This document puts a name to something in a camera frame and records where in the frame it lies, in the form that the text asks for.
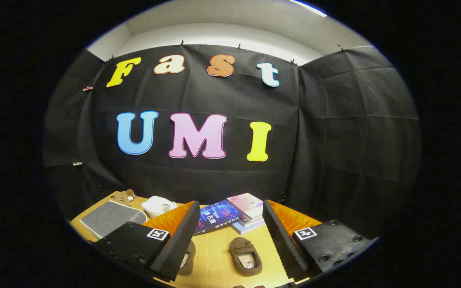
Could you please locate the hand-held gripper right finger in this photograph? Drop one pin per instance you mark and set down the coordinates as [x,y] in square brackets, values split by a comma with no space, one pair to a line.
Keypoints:
[282,240]

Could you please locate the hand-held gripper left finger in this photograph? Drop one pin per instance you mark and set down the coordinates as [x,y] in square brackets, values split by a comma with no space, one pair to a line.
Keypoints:
[178,244]

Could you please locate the brown fuzzy shoe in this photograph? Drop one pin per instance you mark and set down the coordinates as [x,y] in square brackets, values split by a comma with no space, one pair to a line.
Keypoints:
[238,244]
[189,260]

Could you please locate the grey fabric storage box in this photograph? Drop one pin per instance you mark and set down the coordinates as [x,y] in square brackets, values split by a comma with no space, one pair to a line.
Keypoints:
[110,218]

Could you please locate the white book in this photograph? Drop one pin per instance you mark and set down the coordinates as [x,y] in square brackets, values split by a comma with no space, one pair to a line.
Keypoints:
[253,221]

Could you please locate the light blue book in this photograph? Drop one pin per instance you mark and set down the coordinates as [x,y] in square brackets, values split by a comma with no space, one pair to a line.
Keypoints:
[242,228]

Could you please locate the white plush toy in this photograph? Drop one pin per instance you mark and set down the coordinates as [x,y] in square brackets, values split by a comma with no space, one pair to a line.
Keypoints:
[156,206]

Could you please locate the pink book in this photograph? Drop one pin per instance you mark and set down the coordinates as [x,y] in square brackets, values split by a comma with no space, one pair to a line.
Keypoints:
[246,204]

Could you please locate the brown striped plush toy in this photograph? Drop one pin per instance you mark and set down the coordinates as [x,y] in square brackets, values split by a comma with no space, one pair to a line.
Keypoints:
[122,197]

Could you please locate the black backdrop cloth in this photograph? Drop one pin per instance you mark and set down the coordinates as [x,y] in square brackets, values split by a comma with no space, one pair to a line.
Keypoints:
[334,140]

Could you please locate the red clip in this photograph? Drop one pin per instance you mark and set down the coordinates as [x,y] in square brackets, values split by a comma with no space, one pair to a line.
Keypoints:
[88,88]

